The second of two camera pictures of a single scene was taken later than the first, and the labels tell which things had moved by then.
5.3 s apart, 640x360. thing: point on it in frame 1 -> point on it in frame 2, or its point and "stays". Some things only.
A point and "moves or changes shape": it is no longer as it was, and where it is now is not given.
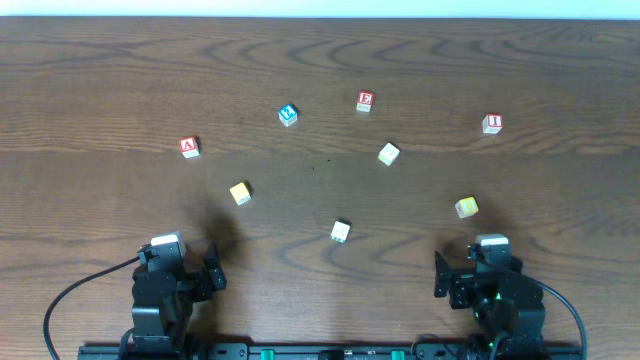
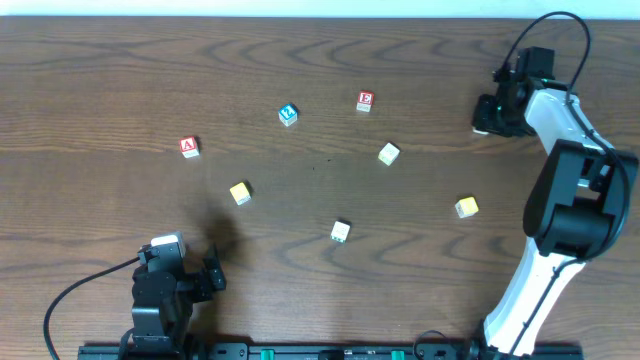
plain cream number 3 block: (388, 154) stays
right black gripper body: (456, 282) -> (486, 118)
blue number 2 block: (288, 115) stays
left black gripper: (203, 282) stays
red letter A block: (188, 147) stays
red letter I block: (492, 123) moves or changes shape
